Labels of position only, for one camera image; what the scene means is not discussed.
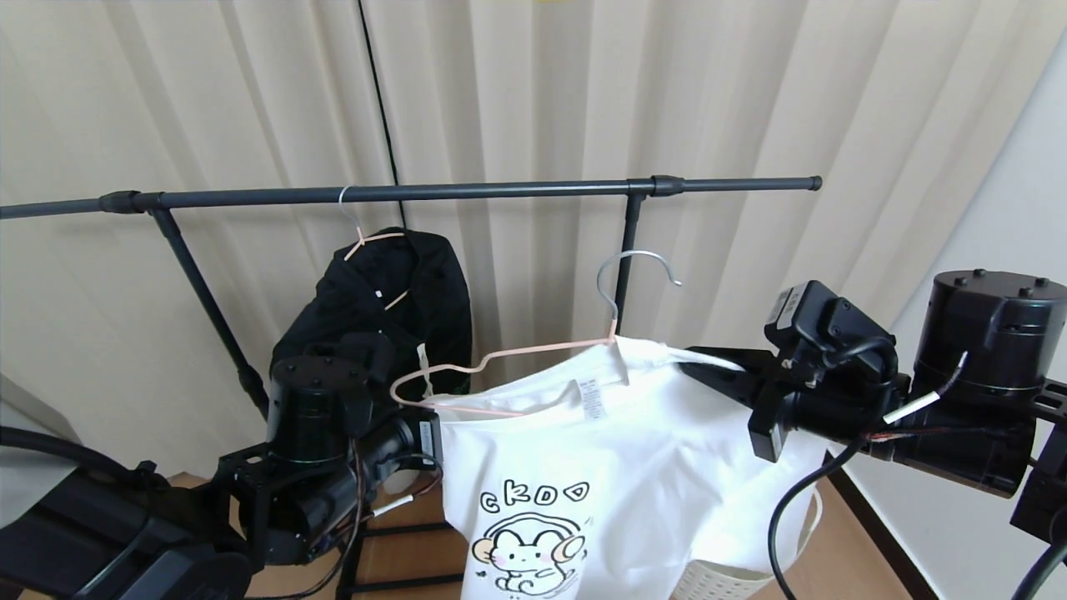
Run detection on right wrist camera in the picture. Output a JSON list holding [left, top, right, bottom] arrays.
[[764, 281, 899, 393]]

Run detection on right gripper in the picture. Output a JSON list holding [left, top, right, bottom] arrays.
[[748, 379, 1039, 498]]

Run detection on pink clothes hanger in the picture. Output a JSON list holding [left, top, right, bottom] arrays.
[[338, 185, 411, 311], [389, 250, 684, 418]]

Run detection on white laundry basket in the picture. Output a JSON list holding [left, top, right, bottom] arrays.
[[671, 490, 824, 600]]

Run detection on black clothes rack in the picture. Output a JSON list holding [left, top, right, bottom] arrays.
[[0, 175, 824, 600]]

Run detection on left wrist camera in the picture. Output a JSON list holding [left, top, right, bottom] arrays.
[[302, 332, 398, 372]]

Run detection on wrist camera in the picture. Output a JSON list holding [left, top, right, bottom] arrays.
[[764, 281, 899, 393], [302, 332, 398, 372]]

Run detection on white garment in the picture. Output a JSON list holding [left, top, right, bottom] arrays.
[[421, 336, 834, 600]]

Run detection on black shorts with white cords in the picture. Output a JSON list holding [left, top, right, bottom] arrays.
[[268, 227, 473, 401]]

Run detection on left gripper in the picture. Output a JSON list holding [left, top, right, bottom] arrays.
[[288, 412, 443, 568]]

